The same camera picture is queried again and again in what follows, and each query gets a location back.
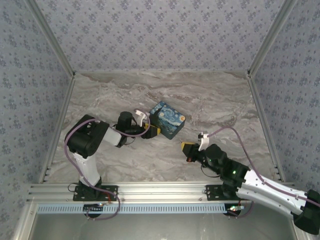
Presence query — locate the blue starry night tin box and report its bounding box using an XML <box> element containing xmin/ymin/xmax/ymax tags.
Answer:
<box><xmin>148</xmin><ymin>100</ymin><xmax>187</xmax><ymax>141</ymax></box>

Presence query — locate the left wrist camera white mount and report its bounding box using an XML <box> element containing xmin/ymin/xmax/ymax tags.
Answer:
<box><xmin>134</xmin><ymin>109</ymin><xmax>149</xmax><ymax>128</ymax></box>

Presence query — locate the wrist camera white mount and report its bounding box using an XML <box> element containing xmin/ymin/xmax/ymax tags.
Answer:
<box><xmin>197</xmin><ymin>131</ymin><xmax>212</xmax><ymax>152</ymax></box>
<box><xmin>134</xmin><ymin>109</ymin><xmax>149</xmax><ymax>128</ymax></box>

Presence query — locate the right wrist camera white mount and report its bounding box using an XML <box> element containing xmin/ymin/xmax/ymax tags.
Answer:
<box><xmin>197</xmin><ymin>131</ymin><xmax>212</xmax><ymax>152</ymax></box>

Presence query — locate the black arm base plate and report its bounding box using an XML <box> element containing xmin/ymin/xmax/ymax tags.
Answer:
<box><xmin>205</xmin><ymin>184</ymin><xmax>252</xmax><ymax>202</ymax></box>
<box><xmin>72</xmin><ymin>185</ymin><xmax>119</xmax><ymax>201</ymax></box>

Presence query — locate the aluminium front frame rail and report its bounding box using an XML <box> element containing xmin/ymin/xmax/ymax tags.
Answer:
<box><xmin>26</xmin><ymin>181</ymin><xmax>300</xmax><ymax>204</ymax></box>

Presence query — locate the black bracket under duct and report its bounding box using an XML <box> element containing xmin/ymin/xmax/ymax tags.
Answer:
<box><xmin>83</xmin><ymin>204</ymin><xmax>104</xmax><ymax>214</ymax></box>
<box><xmin>224</xmin><ymin>203</ymin><xmax>243</xmax><ymax>216</ymax></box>

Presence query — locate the white slotted cable duct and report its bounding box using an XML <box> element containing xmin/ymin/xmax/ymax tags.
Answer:
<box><xmin>36</xmin><ymin>203</ymin><xmax>227</xmax><ymax>215</ymax></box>

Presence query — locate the aluminium side frame rail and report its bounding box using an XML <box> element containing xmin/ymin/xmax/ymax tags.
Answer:
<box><xmin>37</xmin><ymin>74</ymin><xmax>77</xmax><ymax>185</ymax></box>
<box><xmin>247</xmin><ymin>74</ymin><xmax>287</xmax><ymax>183</ymax></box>

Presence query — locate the aluminium upright frame post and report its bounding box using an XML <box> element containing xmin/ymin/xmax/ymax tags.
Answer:
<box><xmin>246</xmin><ymin>0</ymin><xmax>300</xmax><ymax>77</ymax></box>
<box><xmin>24</xmin><ymin>0</ymin><xmax>77</xmax><ymax>77</ymax></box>

